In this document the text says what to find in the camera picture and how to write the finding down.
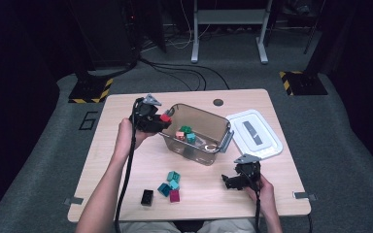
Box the right hand-held gripper black cable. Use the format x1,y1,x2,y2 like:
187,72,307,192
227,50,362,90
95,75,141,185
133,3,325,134
253,188,262,233

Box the dark teal toy block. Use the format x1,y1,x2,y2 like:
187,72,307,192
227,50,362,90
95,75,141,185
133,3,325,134
156,183,172,198

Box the person's beige shorts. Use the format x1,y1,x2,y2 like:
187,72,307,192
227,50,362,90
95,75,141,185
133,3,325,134
119,218,256,233

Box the magenta toy block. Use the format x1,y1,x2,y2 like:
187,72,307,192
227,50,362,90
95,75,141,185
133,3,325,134
168,188,181,204

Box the black floor cable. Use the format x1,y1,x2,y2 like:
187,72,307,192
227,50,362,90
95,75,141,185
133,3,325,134
139,57,231,91
149,62,208,92

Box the left hand-held gripper black cable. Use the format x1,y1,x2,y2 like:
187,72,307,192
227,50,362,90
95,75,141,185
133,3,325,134
114,98,141,233

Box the white metal desk frame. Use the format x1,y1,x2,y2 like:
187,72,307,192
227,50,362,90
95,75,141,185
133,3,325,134
189,0,270,65

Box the grey table bracket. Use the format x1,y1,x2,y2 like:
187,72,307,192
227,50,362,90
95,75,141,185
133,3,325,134
63,196,85,207
292,191,318,202

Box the black yellow striped base plate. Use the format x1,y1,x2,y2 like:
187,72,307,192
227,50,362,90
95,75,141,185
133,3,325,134
67,77,115,105
279,70,328,97

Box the dark cabinet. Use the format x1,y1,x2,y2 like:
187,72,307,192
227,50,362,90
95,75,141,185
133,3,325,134
69,0,140,71

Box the hand-held gripper black cable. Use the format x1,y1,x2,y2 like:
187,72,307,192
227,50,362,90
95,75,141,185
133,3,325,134
114,98,141,233
253,188,262,233

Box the clear plastic storage container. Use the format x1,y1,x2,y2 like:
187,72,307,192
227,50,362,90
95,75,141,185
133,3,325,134
155,103,235,167

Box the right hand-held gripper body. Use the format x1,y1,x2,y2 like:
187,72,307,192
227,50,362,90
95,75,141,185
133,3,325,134
233,153,262,190

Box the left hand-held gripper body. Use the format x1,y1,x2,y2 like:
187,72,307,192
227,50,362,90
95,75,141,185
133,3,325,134
130,93,163,132

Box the person's right hand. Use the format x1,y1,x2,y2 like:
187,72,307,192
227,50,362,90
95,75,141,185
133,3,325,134
244,174,276,216

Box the white container lid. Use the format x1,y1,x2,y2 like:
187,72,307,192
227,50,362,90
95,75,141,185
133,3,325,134
225,109,284,162

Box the person's left hand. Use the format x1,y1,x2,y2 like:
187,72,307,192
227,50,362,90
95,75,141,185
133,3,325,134
115,117,156,160

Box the wide teal toy block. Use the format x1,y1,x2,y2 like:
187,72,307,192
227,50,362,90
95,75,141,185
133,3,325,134
166,170,182,184

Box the white floor cable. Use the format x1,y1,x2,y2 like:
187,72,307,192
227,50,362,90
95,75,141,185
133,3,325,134
142,0,210,52

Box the black toy block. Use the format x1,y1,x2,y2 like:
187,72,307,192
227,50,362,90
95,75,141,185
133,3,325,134
140,189,154,207

